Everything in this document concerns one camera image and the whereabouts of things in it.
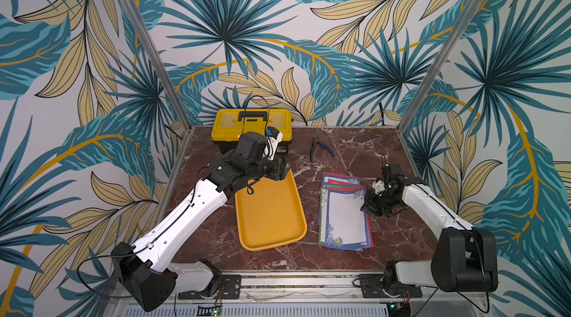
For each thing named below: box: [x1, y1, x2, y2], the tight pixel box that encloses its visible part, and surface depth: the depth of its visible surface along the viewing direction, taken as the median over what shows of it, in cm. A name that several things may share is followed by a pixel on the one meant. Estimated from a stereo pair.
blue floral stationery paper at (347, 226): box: [324, 189, 372, 251], surface depth 87 cm
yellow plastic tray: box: [234, 165, 308, 251], surface depth 89 cm
